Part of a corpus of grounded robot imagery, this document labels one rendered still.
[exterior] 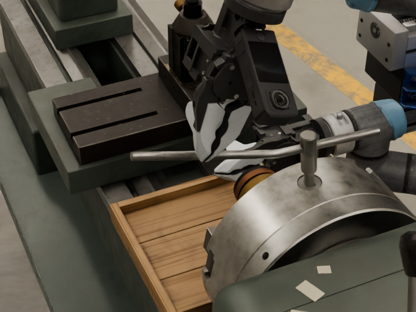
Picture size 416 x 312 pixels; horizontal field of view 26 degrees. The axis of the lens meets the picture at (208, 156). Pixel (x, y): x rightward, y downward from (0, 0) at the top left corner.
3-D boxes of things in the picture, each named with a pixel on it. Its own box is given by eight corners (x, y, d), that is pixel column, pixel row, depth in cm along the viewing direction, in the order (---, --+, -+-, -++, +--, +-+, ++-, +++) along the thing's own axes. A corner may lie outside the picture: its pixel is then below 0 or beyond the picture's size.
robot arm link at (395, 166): (398, 209, 166) (407, 163, 159) (338, 200, 169) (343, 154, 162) (402, 182, 172) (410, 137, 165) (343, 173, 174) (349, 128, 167)
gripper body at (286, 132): (247, 154, 160) (307, 138, 164) (268, 183, 154) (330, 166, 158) (249, 120, 155) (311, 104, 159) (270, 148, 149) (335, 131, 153)
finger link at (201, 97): (215, 125, 109) (238, 63, 105) (221, 134, 108) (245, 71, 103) (181, 124, 106) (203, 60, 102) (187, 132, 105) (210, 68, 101)
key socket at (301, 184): (317, 187, 127) (317, 172, 126) (324, 202, 125) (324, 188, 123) (294, 192, 127) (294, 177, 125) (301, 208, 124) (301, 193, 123)
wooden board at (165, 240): (355, 268, 162) (357, 252, 160) (169, 332, 151) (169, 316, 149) (277, 170, 184) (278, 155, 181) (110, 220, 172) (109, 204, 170)
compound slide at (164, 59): (242, 117, 180) (243, 96, 177) (196, 129, 177) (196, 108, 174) (201, 65, 195) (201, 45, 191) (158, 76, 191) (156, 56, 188)
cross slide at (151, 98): (277, 112, 189) (278, 95, 186) (80, 166, 175) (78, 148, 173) (239, 68, 202) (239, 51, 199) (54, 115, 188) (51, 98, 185)
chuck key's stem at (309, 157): (314, 190, 127) (313, 127, 119) (319, 200, 125) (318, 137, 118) (299, 194, 127) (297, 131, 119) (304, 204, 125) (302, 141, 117)
